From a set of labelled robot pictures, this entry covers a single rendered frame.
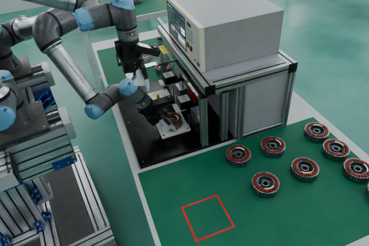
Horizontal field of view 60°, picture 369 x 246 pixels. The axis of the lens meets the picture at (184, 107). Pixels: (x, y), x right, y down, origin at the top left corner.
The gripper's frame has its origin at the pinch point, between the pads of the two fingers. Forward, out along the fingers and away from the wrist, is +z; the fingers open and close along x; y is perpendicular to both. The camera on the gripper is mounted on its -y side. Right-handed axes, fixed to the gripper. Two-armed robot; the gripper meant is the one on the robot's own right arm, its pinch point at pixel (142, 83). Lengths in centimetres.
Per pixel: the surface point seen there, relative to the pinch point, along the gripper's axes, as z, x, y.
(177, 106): 27.2, -10.8, -18.8
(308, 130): 36, 29, -68
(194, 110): 32.8, -9.8, -27.7
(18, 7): 110, -495, 37
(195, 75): 4.1, 1.3, -23.4
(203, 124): 24.4, 10.4, -21.6
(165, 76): 23.1, -33.7, -24.0
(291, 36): 115, -162, -252
